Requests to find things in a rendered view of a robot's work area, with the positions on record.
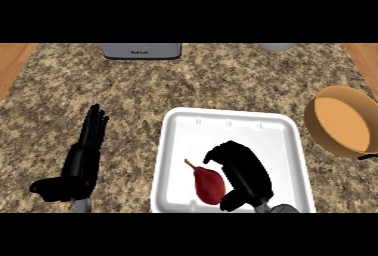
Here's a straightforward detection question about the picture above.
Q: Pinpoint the pale grey object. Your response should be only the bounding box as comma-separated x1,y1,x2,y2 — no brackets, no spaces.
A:
256,43,296,53

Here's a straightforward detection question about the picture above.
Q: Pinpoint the white foam tray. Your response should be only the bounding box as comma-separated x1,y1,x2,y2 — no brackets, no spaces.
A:
149,106,317,214

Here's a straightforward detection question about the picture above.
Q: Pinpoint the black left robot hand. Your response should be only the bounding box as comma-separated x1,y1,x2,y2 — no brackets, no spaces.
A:
28,103,110,203

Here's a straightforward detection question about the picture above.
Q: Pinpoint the dark grey appliance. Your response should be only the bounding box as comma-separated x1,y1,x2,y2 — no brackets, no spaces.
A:
98,43,183,61

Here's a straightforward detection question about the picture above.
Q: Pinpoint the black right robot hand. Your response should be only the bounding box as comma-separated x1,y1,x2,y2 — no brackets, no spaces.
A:
202,140,274,213

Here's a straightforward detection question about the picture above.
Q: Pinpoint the red pear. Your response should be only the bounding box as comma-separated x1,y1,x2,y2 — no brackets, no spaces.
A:
183,158,227,206

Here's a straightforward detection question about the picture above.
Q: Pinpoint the orange pot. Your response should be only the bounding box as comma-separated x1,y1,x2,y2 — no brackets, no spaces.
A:
302,85,378,161

